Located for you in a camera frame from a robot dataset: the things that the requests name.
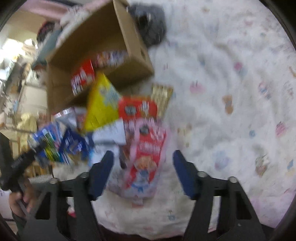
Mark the red cartoon face snack bag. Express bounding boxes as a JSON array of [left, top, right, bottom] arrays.
[[70, 59, 95, 95]]

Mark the brown cardboard box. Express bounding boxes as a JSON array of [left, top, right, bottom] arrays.
[[47, 1, 154, 114]]

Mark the yellow chip bag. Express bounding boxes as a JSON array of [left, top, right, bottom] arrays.
[[83, 71, 121, 132]]

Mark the blue lonely god snack bag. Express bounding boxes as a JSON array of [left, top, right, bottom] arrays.
[[28, 121, 70, 167]]

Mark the large white pink snack bag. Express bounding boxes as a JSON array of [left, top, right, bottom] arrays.
[[121, 118, 170, 205]]

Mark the person's left hand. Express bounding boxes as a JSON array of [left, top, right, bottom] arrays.
[[9, 179, 37, 219]]

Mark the teal folded blanket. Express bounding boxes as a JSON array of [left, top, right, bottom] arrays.
[[31, 29, 62, 70]]

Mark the grey striped cloth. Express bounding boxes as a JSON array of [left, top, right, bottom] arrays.
[[127, 4, 167, 48]]

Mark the white blue snack wrapper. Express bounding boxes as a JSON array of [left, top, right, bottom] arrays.
[[91, 118, 126, 146]]

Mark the yellow cloth bundle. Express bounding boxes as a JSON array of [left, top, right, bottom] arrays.
[[17, 113, 37, 148]]

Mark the white biscuit packet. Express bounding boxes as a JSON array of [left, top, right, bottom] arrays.
[[92, 50, 128, 69]]

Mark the plaid beige snack bar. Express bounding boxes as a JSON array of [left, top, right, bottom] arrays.
[[151, 83, 174, 120]]

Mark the red small snack packet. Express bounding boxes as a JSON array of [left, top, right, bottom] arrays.
[[118, 96, 158, 121]]

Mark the white patterned bed quilt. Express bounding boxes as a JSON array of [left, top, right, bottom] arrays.
[[93, 1, 295, 240]]

